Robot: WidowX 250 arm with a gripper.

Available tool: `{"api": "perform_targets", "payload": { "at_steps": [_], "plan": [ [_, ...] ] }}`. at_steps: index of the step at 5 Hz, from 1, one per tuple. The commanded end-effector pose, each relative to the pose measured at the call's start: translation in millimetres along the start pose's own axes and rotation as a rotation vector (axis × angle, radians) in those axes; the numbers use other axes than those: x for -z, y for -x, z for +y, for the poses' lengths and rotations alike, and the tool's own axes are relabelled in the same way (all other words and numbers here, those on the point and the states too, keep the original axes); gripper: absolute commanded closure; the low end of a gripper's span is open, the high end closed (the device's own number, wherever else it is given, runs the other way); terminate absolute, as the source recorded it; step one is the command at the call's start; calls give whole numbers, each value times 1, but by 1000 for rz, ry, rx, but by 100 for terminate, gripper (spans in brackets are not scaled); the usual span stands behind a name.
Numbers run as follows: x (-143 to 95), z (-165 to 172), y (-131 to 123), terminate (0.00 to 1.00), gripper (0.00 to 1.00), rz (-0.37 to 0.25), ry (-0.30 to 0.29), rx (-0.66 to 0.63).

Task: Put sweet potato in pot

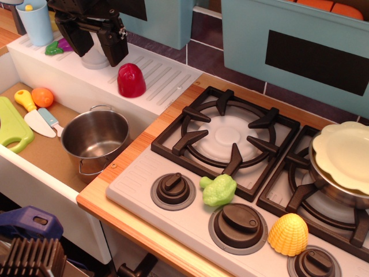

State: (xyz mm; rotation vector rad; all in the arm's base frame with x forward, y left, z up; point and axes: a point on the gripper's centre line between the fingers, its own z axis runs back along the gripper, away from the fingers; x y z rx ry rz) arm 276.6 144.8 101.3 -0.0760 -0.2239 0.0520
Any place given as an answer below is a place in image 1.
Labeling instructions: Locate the teal cabinet with black panel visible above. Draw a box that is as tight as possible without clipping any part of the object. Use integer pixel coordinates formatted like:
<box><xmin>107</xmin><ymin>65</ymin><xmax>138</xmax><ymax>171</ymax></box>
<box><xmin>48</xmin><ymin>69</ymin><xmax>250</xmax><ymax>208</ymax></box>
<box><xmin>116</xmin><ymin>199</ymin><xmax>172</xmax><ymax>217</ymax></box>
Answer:
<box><xmin>221</xmin><ymin>1</ymin><xmax>368</xmax><ymax>117</ymax></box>

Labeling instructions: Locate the black burner grate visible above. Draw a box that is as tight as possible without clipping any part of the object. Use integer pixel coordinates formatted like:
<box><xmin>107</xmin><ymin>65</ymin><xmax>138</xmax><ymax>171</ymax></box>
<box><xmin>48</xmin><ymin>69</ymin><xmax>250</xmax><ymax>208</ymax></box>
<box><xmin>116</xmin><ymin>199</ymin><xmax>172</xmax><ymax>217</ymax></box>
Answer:
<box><xmin>257</xmin><ymin>126</ymin><xmax>368</xmax><ymax>261</ymax></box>
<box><xmin>151</xmin><ymin>87</ymin><xmax>300</xmax><ymax>202</ymax></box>

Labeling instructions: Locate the right brown stove knob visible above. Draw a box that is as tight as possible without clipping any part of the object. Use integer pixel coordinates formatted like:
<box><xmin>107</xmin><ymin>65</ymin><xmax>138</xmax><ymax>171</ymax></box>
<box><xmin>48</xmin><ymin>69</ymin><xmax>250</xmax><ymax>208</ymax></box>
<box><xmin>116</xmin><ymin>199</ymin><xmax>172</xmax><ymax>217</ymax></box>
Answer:
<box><xmin>287</xmin><ymin>245</ymin><xmax>342</xmax><ymax>277</ymax></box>

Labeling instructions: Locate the orange toy fruit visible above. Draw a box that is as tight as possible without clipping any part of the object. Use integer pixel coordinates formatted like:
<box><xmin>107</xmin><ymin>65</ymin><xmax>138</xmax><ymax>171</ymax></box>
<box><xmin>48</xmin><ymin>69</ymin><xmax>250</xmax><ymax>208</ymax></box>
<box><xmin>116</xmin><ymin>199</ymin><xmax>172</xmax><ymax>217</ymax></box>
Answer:
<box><xmin>31</xmin><ymin>88</ymin><xmax>54</xmax><ymax>108</ymax></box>

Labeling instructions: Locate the pale yellow flower plate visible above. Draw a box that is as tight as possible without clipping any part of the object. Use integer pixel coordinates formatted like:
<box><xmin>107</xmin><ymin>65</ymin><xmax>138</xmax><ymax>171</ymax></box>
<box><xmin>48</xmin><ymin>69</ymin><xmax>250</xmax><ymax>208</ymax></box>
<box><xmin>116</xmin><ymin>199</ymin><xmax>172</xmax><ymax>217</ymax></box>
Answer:
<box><xmin>312</xmin><ymin>121</ymin><xmax>368</xmax><ymax>195</ymax></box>

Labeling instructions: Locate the green toy broccoli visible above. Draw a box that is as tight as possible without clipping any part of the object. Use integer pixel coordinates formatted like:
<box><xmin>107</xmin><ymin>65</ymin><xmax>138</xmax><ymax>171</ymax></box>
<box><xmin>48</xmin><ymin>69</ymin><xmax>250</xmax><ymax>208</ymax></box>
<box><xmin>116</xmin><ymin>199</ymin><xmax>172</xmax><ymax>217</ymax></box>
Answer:
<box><xmin>199</xmin><ymin>174</ymin><xmax>237</xmax><ymax>207</ymax></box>

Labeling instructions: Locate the stainless steel pot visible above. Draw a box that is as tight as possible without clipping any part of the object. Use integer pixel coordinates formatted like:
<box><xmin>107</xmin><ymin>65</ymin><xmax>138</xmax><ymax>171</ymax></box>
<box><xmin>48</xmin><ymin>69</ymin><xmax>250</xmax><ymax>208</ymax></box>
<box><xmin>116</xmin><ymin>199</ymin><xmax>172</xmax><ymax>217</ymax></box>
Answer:
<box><xmin>61</xmin><ymin>104</ymin><xmax>131</xmax><ymax>184</ymax></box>

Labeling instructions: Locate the yellow toy lemon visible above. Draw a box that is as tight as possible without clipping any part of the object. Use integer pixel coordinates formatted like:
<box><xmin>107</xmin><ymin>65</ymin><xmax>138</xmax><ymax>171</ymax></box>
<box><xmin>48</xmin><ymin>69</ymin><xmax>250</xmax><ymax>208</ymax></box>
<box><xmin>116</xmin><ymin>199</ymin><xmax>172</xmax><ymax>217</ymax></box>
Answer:
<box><xmin>48</xmin><ymin>11</ymin><xmax>58</xmax><ymax>32</ymax></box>

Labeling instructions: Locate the black oven door handle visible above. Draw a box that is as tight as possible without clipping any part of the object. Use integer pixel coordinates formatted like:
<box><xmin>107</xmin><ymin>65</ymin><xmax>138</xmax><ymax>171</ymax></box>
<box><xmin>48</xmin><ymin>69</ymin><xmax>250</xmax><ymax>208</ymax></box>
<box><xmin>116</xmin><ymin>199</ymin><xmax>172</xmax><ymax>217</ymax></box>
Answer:
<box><xmin>117</xmin><ymin>253</ymin><xmax>158</xmax><ymax>277</ymax></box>

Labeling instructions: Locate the red toy sweet potato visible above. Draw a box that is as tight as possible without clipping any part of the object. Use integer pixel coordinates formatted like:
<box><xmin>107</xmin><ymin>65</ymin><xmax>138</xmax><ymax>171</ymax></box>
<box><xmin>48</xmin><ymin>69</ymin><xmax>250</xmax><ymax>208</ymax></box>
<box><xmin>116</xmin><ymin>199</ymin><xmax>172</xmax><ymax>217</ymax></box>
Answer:
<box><xmin>117</xmin><ymin>63</ymin><xmax>146</xmax><ymax>98</ymax></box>

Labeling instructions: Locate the green toy cutting board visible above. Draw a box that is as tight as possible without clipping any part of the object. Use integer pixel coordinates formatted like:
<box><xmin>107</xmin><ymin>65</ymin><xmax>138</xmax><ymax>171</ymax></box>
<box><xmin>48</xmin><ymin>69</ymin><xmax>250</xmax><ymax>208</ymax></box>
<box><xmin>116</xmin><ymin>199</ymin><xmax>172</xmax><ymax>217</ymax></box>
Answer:
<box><xmin>1</xmin><ymin>96</ymin><xmax>35</xmax><ymax>154</ymax></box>

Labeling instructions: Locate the blue clamp device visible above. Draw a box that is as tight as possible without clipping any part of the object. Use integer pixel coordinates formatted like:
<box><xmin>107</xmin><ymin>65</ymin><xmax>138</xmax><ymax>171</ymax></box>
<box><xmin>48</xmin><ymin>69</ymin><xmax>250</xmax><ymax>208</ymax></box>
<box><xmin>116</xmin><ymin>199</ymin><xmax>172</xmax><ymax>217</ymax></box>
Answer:
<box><xmin>1</xmin><ymin>205</ymin><xmax>63</xmax><ymax>239</ymax></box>

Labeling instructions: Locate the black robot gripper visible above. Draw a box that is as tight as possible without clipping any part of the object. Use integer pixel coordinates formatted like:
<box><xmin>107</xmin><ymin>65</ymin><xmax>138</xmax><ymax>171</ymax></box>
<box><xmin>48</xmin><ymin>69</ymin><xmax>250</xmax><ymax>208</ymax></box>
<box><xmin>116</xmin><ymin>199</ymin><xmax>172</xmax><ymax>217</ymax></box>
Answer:
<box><xmin>47</xmin><ymin>1</ymin><xmax>129</xmax><ymax>67</ymax></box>

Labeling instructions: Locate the light blue plastic cup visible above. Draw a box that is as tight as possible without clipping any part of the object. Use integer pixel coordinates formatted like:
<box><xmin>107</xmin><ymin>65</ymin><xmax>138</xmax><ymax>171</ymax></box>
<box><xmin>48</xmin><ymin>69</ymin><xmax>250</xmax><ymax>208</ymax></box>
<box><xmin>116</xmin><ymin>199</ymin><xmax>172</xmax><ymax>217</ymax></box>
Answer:
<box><xmin>16</xmin><ymin>0</ymin><xmax>54</xmax><ymax>46</ymax></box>

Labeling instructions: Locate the yellow handled toy knife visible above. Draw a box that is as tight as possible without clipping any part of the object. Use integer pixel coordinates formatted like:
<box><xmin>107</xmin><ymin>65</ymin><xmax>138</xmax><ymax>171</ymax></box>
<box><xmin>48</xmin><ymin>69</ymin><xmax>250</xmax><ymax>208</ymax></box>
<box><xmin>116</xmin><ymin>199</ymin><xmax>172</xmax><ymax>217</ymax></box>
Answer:
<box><xmin>14</xmin><ymin>89</ymin><xmax>57</xmax><ymax>138</ymax></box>

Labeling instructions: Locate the middle brown stove knob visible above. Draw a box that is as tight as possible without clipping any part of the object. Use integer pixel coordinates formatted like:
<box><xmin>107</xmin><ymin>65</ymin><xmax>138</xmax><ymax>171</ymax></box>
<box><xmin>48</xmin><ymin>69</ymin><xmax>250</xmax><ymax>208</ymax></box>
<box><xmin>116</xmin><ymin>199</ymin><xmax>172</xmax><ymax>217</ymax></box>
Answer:
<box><xmin>208</xmin><ymin>203</ymin><xmax>268</xmax><ymax>256</ymax></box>

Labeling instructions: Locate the brown stove knob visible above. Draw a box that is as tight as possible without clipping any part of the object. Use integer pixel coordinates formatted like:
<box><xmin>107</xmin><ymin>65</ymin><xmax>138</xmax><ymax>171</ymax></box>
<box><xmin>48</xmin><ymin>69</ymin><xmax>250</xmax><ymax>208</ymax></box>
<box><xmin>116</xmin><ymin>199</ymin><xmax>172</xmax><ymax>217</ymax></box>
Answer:
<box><xmin>287</xmin><ymin>245</ymin><xmax>342</xmax><ymax>277</ymax></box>
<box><xmin>208</xmin><ymin>203</ymin><xmax>268</xmax><ymax>256</ymax></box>
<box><xmin>150</xmin><ymin>173</ymin><xmax>196</xmax><ymax>211</ymax></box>

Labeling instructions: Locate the white faucet base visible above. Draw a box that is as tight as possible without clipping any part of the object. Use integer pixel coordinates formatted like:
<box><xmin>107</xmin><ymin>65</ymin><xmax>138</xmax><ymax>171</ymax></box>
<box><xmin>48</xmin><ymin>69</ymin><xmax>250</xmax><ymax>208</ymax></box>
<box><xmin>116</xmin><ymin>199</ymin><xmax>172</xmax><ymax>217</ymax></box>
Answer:
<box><xmin>81</xmin><ymin>32</ymin><xmax>110</xmax><ymax>70</ymax></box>

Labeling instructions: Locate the brown finned heat sink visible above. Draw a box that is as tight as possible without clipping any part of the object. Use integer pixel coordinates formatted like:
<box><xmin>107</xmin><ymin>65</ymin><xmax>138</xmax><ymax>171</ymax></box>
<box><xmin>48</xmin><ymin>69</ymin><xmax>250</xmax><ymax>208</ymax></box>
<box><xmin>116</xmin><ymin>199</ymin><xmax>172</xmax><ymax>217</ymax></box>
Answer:
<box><xmin>1</xmin><ymin>238</ymin><xmax>66</xmax><ymax>276</ymax></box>

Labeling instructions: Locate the white toy sink unit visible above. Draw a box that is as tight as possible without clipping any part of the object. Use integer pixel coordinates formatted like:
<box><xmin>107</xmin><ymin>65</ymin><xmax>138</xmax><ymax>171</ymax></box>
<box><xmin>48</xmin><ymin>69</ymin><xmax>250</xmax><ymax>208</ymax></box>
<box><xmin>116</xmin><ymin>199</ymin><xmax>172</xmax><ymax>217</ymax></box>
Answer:
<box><xmin>1</xmin><ymin>36</ymin><xmax>201</xmax><ymax>264</ymax></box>

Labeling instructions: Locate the steel pan on stove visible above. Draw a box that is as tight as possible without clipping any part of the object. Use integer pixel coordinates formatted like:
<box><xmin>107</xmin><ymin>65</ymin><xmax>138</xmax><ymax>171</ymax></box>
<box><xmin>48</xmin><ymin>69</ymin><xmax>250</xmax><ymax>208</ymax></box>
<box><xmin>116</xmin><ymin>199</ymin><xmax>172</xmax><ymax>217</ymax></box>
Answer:
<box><xmin>308</xmin><ymin>135</ymin><xmax>368</xmax><ymax>210</ymax></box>

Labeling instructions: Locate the left black burner grate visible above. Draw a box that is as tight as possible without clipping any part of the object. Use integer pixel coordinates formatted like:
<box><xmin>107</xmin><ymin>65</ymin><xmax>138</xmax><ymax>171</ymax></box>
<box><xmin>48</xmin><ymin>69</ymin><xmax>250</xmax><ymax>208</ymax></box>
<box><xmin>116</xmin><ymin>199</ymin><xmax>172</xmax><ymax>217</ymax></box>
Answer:
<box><xmin>151</xmin><ymin>87</ymin><xmax>300</xmax><ymax>202</ymax></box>

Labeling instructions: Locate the teal cabinet left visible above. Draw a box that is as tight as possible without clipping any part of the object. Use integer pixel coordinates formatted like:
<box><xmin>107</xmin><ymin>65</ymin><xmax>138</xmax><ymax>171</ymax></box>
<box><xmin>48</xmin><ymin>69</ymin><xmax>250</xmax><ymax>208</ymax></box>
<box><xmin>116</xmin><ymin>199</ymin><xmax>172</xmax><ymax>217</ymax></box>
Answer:
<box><xmin>121</xmin><ymin>0</ymin><xmax>195</xmax><ymax>50</ymax></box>

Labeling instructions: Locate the grey stove top panel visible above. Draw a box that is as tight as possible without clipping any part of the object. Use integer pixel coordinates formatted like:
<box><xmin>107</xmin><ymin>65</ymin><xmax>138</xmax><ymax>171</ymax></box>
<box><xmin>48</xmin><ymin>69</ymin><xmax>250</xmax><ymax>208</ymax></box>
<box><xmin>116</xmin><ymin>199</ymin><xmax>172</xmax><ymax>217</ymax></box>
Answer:
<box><xmin>106</xmin><ymin>115</ymin><xmax>369</xmax><ymax>277</ymax></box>

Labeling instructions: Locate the yellow toy corn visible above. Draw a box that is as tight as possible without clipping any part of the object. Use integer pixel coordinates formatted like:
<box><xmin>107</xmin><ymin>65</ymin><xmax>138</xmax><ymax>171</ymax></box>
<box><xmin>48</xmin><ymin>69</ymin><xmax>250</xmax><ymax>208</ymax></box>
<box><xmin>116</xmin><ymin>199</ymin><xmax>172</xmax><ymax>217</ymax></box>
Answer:
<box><xmin>268</xmin><ymin>213</ymin><xmax>308</xmax><ymax>257</ymax></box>

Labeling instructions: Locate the right black burner grate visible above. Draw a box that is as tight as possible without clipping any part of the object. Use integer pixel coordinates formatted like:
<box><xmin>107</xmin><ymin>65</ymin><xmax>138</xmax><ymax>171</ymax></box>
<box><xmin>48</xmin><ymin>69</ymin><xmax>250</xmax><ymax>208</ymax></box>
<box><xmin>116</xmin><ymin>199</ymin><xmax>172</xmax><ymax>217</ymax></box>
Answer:
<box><xmin>257</xmin><ymin>126</ymin><xmax>368</xmax><ymax>261</ymax></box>

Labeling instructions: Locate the purple toy eggplant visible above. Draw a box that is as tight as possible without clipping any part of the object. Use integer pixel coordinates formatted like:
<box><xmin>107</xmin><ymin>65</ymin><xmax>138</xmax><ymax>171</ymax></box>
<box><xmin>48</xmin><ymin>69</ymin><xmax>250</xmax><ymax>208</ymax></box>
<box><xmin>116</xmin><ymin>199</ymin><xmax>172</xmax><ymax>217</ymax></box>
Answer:
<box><xmin>45</xmin><ymin>38</ymin><xmax>73</xmax><ymax>56</ymax></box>

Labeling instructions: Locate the left brown stove knob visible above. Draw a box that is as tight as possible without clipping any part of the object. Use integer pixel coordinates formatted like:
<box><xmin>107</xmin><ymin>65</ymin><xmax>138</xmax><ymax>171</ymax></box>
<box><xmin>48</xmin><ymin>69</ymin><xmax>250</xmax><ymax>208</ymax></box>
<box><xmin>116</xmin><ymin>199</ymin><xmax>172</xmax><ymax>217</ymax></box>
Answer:
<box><xmin>150</xmin><ymin>173</ymin><xmax>196</xmax><ymax>211</ymax></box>

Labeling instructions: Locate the blue handled toy knife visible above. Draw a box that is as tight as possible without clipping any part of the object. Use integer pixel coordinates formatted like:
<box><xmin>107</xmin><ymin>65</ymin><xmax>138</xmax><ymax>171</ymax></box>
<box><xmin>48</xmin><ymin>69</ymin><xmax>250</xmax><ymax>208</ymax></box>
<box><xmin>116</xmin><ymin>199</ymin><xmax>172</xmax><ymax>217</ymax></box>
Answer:
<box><xmin>38</xmin><ymin>107</ymin><xmax>63</xmax><ymax>137</ymax></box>

